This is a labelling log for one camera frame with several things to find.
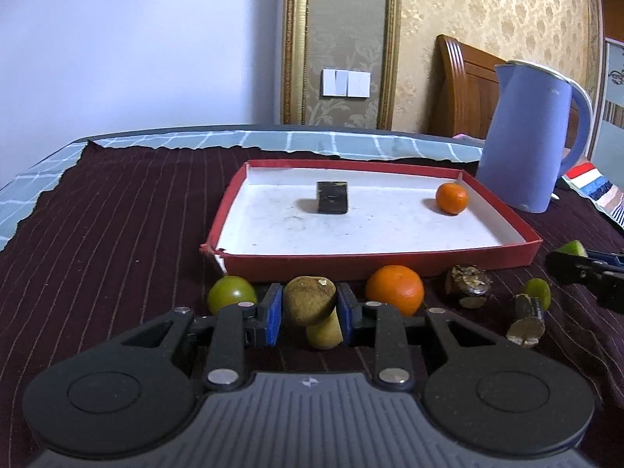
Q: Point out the dark maroon striped blanket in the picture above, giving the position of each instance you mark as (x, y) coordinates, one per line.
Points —
(122, 234)

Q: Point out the small orange mandarin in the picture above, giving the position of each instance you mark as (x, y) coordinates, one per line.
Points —
(452, 198)

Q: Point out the red cardboard tray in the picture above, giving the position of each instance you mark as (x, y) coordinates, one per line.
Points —
(390, 234)

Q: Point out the green cucumber piece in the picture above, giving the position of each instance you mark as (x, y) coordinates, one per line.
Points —
(573, 247)

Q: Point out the brown rough stalk piece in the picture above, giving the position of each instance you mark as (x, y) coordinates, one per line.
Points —
(467, 282)

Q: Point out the pink cloth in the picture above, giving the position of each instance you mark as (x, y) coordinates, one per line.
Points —
(465, 135)

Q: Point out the yellow-brown round fruit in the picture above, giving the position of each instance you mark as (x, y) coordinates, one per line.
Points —
(309, 300)
(324, 336)

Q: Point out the gold framed wall panel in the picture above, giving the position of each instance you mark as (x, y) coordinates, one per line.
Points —
(341, 19)

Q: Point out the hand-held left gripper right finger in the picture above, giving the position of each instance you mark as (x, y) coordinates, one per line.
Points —
(345, 314)

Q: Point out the blue electric kettle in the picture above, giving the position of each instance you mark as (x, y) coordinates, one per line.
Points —
(526, 141)

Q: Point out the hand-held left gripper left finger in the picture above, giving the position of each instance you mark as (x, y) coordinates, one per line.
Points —
(274, 314)

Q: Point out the white wall switch plate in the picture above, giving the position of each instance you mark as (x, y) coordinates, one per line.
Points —
(334, 83)
(359, 85)

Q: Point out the wooden headboard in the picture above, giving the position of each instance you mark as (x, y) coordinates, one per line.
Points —
(465, 87)

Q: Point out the red white blue striped cloth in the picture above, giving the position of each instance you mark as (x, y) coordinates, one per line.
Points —
(597, 187)

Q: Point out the large orange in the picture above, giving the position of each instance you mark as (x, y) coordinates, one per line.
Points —
(395, 288)

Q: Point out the round green fruit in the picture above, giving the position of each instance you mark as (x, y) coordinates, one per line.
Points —
(540, 290)
(229, 292)

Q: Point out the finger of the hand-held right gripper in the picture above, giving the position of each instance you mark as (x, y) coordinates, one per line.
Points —
(580, 269)
(607, 255)

